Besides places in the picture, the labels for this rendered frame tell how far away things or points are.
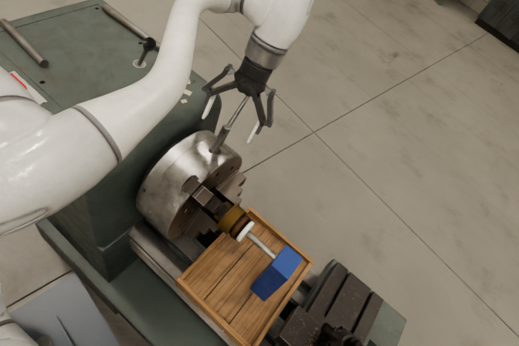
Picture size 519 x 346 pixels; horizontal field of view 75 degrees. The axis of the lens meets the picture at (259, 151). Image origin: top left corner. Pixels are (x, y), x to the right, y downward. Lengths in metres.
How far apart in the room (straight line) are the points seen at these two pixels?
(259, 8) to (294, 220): 1.79
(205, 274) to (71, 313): 0.41
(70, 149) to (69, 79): 0.59
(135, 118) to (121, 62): 0.60
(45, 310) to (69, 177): 0.84
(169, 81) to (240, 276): 0.76
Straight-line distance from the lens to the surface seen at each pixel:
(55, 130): 0.48
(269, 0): 0.75
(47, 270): 2.12
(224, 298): 1.13
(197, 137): 0.94
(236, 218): 0.96
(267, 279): 1.02
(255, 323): 1.13
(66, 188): 0.48
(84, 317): 1.25
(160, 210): 0.92
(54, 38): 1.18
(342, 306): 1.16
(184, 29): 0.65
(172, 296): 1.47
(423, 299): 2.65
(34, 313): 1.28
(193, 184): 0.88
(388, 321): 1.29
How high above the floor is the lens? 1.96
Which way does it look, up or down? 49 degrees down
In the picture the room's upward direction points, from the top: 25 degrees clockwise
